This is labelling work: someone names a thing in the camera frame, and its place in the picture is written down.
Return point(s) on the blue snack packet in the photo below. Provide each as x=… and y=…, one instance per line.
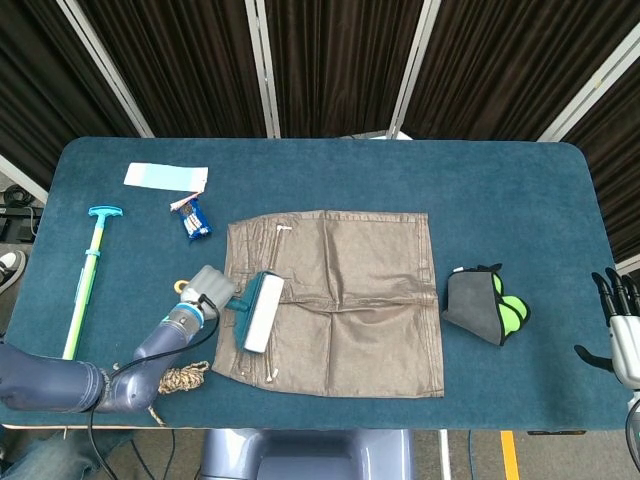
x=196, y=222

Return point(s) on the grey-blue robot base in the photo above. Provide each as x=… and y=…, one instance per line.
x=310, y=455

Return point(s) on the white light blue paper card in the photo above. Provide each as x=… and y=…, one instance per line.
x=160, y=176

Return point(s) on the teal green telescopic stick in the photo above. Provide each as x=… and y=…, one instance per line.
x=92, y=250

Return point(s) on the grey green folded garment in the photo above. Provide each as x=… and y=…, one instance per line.
x=470, y=305

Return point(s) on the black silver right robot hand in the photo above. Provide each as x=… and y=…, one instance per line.
x=625, y=340

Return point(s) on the brown leather skirt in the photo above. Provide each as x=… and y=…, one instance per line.
x=360, y=310

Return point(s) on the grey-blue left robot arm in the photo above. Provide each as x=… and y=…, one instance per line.
x=150, y=350

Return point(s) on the pink white small wrapper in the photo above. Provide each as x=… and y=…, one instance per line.
x=181, y=204

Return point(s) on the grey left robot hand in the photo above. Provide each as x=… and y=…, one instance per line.
x=210, y=287

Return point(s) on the blue jeans leg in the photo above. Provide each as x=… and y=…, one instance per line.
x=35, y=457

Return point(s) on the black floor equipment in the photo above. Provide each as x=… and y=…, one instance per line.
x=15, y=220

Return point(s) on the teal white lint roller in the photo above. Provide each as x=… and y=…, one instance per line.
x=265, y=310

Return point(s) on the blue velvet tablecloth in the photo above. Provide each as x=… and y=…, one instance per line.
x=350, y=170

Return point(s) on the dark curtain partition panel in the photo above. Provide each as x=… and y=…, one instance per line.
x=190, y=65
x=40, y=75
x=500, y=65
x=620, y=175
x=340, y=65

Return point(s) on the white sneaker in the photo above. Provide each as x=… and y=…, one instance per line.
x=11, y=265

